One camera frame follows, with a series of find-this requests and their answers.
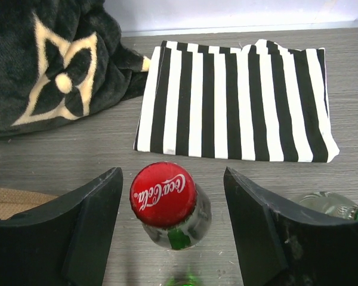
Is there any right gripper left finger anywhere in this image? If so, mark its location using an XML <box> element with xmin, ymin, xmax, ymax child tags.
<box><xmin>0</xmin><ymin>167</ymin><xmax>123</xmax><ymax>285</ymax></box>

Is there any black floral plush blanket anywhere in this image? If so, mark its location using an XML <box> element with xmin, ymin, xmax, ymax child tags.
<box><xmin>0</xmin><ymin>1</ymin><xmax>150</xmax><ymax>137</ymax></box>

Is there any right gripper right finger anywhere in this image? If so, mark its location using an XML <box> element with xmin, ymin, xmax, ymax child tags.
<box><xmin>223</xmin><ymin>167</ymin><xmax>358</xmax><ymax>285</ymax></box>

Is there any black white striped cloth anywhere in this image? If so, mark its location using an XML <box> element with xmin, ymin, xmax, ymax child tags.
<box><xmin>134</xmin><ymin>39</ymin><xmax>339</xmax><ymax>163</ymax></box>

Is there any Coca-Cola glass bottle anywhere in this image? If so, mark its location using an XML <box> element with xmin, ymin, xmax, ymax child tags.
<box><xmin>129</xmin><ymin>161</ymin><xmax>212</xmax><ymax>250</ymax></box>

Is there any clear glass bottle back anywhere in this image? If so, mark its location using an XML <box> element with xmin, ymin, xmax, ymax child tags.
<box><xmin>291</xmin><ymin>191</ymin><xmax>358</xmax><ymax>220</ymax></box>

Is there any brown burlap canvas bag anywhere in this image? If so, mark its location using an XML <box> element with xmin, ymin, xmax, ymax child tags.
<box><xmin>0</xmin><ymin>188</ymin><xmax>57</xmax><ymax>220</ymax></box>

